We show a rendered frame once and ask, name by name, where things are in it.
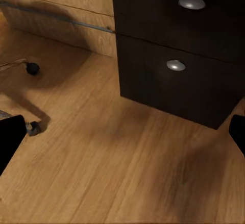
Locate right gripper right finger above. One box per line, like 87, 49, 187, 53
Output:
229, 114, 245, 156

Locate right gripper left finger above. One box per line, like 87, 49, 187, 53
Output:
0, 115, 27, 176

